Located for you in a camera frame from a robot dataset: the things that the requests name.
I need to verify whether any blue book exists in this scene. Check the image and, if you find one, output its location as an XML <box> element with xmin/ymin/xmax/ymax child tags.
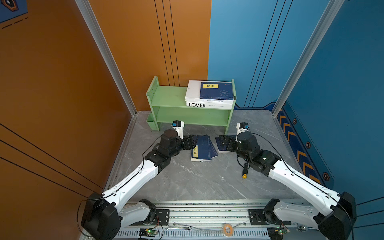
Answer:
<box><xmin>200</xmin><ymin>82</ymin><xmax>234</xmax><ymax>101</ymax></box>
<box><xmin>215</xmin><ymin>135</ymin><xmax>237</xmax><ymax>153</ymax></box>
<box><xmin>191</xmin><ymin>135</ymin><xmax>219</xmax><ymax>162</ymax></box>

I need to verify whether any white LOVER book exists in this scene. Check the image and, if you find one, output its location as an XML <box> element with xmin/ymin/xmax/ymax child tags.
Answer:
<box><xmin>186</xmin><ymin>101</ymin><xmax>233</xmax><ymax>110</ymax></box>

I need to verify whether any blue book front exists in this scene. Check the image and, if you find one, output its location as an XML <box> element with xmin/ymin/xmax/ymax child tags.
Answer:
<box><xmin>200</xmin><ymin>82</ymin><xmax>234</xmax><ymax>101</ymax></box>

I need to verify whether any silver wrench on rail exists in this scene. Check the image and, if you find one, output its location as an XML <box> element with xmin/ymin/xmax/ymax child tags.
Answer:
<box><xmin>167</xmin><ymin>226</ymin><xmax>193</xmax><ymax>231</ymax></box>

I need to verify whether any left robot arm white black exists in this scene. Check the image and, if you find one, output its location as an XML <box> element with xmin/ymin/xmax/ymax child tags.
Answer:
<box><xmin>77</xmin><ymin>129</ymin><xmax>198</xmax><ymax>240</ymax></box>

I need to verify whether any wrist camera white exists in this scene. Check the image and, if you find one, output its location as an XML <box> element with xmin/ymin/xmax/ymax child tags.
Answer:
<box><xmin>172</xmin><ymin>120</ymin><xmax>185</xmax><ymax>139</ymax></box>
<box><xmin>236</xmin><ymin>122</ymin><xmax>250</xmax><ymax>141</ymax></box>

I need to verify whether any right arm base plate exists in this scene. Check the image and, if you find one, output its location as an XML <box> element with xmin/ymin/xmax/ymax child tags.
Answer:
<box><xmin>248</xmin><ymin>209</ymin><xmax>292</xmax><ymax>226</ymax></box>

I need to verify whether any white La Dame book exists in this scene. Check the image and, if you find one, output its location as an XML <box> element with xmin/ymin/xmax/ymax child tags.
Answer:
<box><xmin>185</xmin><ymin>80</ymin><xmax>236</xmax><ymax>103</ymax></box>

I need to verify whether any yellow black screwdriver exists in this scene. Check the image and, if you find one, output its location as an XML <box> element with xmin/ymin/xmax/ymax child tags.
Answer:
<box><xmin>242</xmin><ymin>163</ymin><xmax>250</xmax><ymax>179</ymax></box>

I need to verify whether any circuit board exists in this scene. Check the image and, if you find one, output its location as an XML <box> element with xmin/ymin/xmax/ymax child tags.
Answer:
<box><xmin>268</xmin><ymin>228</ymin><xmax>291</xmax><ymax>240</ymax></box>
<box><xmin>139</xmin><ymin>229</ymin><xmax>160</xmax><ymax>240</ymax></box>

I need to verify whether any left circuit board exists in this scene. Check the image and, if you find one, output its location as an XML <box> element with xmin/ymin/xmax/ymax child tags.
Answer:
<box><xmin>139</xmin><ymin>229</ymin><xmax>160</xmax><ymax>240</ymax></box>

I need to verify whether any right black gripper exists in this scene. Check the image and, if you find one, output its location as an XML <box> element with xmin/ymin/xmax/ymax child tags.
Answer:
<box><xmin>217</xmin><ymin>134</ymin><xmax>252</xmax><ymax>165</ymax></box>

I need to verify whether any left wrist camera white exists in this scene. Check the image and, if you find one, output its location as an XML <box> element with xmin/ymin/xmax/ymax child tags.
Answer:
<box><xmin>172</xmin><ymin>120</ymin><xmax>185</xmax><ymax>139</ymax></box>

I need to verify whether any tape roll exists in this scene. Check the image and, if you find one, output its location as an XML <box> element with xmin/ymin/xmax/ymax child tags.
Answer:
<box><xmin>222</xmin><ymin>224</ymin><xmax>234</xmax><ymax>237</ymax></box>

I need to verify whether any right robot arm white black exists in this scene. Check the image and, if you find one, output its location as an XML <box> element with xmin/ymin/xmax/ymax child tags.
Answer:
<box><xmin>217</xmin><ymin>131</ymin><xmax>357</xmax><ymax>240</ymax></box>

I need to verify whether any right circuit board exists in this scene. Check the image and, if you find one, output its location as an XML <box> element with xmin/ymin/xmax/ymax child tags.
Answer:
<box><xmin>268</xmin><ymin>228</ymin><xmax>291</xmax><ymax>240</ymax></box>

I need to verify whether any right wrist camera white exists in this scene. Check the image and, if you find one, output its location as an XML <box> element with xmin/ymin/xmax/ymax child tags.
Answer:
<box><xmin>236</xmin><ymin>122</ymin><xmax>250</xmax><ymax>141</ymax></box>

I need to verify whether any green wooden shelf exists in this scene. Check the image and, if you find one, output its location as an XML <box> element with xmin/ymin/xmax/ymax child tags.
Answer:
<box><xmin>146</xmin><ymin>76</ymin><xmax>235</xmax><ymax>134</ymax></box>

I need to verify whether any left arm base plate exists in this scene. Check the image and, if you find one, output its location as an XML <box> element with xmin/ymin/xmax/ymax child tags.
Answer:
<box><xmin>132</xmin><ymin>209</ymin><xmax>170</xmax><ymax>227</ymax></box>

